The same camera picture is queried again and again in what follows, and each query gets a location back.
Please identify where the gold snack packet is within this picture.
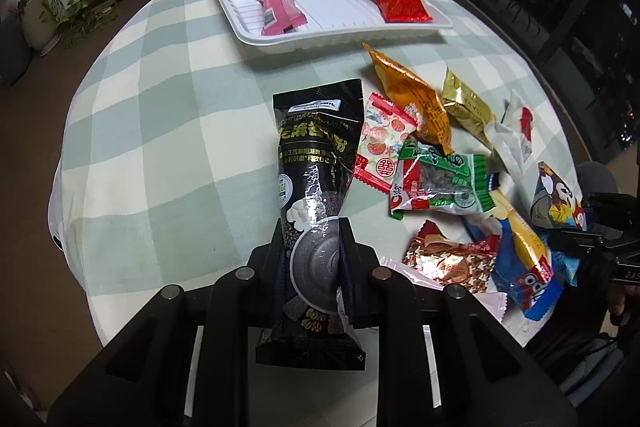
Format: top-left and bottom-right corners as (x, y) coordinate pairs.
(441, 69), (497, 151)

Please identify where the grey chair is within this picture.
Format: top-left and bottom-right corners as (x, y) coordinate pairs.
(575, 162), (619, 198)

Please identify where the white pink-edged snack packet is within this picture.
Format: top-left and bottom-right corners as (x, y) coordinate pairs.
(380, 255), (510, 323)

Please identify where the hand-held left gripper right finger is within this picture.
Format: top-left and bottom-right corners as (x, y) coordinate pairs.
(339, 217), (581, 427)

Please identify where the light blue snack packet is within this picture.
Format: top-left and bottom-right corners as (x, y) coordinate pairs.
(550, 252), (581, 285)

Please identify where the yellow snack packet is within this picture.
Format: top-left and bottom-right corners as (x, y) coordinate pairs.
(487, 189), (553, 283)

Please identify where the green checked tablecloth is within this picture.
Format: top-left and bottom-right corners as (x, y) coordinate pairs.
(47, 0), (593, 348)

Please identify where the white plastic tray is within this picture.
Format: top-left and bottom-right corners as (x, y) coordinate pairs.
(212, 0), (453, 55)

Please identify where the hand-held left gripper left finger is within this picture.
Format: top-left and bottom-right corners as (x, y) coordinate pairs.
(47, 217), (291, 427)

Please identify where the green snack packet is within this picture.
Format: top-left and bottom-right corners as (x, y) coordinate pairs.
(389, 140), (501, 220)

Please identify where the orange snack packet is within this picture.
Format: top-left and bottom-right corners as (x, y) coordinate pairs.
(362, 43), (454, 156)

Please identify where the black snack packet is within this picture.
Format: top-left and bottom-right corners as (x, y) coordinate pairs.
(255, 78), (368, 370)

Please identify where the cartoon print snack packet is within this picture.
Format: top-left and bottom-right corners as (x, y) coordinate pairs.
(530, 161), (587, 230)

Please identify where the person's right hand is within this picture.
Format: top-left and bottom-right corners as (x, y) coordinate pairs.
(607, 282), (640, 325)

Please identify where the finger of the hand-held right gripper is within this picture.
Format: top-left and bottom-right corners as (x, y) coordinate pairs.
(545, 229), (616, 258)
(582, 193), (631, 228)

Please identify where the white and red snack packet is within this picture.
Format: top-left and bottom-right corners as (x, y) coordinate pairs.
(482, 89), (535, 178)

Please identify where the peach print snack packet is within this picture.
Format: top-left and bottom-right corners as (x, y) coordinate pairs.
(353, 93), (418, 194)

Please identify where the red starry snack packet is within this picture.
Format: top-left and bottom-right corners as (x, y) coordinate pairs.
(402, 220), (501, 295)

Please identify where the pink snack packet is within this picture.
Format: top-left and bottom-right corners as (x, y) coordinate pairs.
(256, 0), (308, 36)

